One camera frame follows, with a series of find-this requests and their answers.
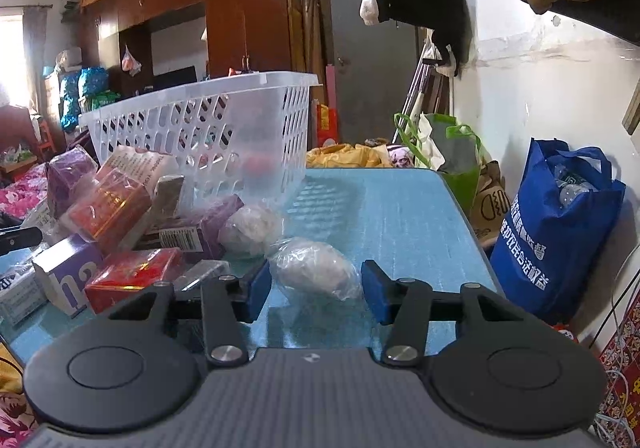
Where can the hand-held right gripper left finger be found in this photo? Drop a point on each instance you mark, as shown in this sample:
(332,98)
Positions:
(260,285)

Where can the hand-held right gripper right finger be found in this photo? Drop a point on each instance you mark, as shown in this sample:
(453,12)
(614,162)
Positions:
(375,290)

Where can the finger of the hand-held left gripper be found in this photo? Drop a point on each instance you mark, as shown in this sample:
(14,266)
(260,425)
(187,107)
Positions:
(20,237)

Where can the plastic-wrapped white bundle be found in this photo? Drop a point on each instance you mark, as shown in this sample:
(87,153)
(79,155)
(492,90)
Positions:
(315,268)

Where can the red box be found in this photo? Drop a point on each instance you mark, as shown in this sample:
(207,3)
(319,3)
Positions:
(132,278)
(107,208)

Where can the white plastic basket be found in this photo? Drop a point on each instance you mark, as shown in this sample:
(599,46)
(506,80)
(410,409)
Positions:
(250,127)

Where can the pink floral blanket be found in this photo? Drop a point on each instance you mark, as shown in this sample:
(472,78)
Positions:
(22,190)

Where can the plastic-wrapped white ball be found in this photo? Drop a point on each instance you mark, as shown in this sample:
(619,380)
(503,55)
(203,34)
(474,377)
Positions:
(250,228)

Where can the purple and white box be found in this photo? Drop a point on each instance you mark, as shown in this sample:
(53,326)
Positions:
(67,278)

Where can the purple box with barcode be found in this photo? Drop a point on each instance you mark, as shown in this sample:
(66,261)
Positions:
(200,233)

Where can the brown box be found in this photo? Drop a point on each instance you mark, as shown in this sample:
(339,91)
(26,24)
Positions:
(167,198)

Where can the yellow cloth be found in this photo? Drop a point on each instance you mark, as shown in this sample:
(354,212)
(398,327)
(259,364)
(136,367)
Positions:
(345,155)

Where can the brown paper bag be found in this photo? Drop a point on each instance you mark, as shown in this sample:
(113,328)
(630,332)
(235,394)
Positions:
(492,208)

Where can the green tote bag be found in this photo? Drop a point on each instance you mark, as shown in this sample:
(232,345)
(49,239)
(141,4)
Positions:
(460,167)

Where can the stack of blue plastic bags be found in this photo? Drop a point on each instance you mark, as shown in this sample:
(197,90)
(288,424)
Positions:
(82,87)

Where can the red bag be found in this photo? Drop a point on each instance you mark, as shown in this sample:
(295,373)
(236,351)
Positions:
(327,125)

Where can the blue tote bag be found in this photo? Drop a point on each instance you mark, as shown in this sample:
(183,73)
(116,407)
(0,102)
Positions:
(545,248)

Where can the hanging pink plastic bag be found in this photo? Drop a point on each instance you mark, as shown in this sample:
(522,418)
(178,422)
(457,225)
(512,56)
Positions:
(131,61)

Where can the grey door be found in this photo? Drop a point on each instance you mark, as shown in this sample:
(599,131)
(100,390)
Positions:
(370,52)

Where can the brown wooden wardrobe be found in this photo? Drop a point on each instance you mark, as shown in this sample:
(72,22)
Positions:
(240,2)

